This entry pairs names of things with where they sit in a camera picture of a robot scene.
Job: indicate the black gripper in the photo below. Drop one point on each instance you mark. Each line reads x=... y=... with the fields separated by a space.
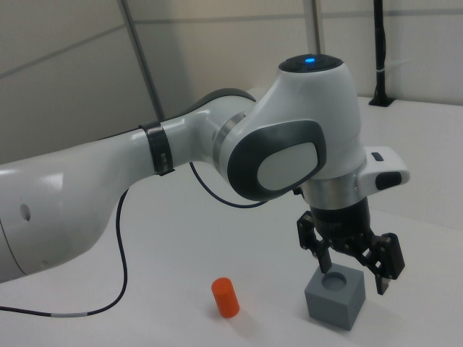
x=340 y=226

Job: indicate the orange cylinder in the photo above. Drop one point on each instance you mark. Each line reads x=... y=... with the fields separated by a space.
x=225 y=298

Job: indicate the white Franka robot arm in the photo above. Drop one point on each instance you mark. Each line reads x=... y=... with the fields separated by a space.
x=72 y=202

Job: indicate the grey block with round hole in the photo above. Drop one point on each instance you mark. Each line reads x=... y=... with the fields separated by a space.
x=334 y=307

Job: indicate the black pole with base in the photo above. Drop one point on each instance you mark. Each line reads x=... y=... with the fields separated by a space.
x=380 y=54

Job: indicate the grey upright partition post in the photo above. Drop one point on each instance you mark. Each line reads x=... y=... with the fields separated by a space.
x=315 y=25

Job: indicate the grey slanted partition post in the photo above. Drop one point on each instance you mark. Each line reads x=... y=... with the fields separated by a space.
x=144 y=61

